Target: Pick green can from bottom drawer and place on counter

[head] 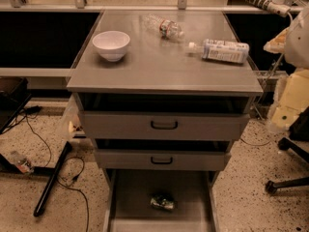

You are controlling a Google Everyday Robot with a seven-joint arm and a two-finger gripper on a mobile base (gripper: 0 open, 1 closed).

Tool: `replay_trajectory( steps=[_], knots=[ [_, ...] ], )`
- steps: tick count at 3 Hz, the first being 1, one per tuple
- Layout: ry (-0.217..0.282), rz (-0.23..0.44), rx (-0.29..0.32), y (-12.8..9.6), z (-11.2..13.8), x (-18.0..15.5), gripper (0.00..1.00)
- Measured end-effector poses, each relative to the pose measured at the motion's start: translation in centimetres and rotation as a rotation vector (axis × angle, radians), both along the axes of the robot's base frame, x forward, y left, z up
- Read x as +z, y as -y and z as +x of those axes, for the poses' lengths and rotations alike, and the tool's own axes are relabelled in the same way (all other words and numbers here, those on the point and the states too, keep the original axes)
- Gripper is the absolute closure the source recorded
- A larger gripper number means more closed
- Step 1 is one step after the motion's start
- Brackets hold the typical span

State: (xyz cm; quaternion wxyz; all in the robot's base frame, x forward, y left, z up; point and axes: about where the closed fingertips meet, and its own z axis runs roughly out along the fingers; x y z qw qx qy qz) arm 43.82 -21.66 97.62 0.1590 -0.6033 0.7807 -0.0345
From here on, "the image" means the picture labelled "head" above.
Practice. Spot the clear plastic water bottle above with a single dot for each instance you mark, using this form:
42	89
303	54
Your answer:
165	28

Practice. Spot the grey drawer cabinet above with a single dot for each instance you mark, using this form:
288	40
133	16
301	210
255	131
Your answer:
158	76

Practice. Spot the small bottle on floor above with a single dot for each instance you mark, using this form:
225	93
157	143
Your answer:
22	163

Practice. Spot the white labelled plastic bottle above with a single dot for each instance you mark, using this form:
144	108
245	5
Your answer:
218	50

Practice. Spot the grey drawer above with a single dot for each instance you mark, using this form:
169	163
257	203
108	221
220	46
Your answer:
162	160
129	208
162	126

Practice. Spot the crushed green can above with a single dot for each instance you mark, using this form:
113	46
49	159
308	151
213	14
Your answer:
163	201

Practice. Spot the black metal stand leg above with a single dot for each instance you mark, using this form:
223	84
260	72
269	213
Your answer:
52	174

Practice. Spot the middle grey drawer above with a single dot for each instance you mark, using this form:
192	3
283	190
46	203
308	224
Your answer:
162	160

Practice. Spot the white ceramic bowl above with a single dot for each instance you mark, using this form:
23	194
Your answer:
111	45

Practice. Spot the white power strip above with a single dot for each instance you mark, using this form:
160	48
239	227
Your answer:
277	7

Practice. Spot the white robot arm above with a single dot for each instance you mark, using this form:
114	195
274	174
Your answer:
291	95

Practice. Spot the top grey drawer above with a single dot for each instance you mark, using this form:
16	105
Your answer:
162	126

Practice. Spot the black box at left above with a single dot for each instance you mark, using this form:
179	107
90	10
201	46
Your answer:
13	97

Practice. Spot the bottom grey drawer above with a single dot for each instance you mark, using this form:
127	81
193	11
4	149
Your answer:
129	208

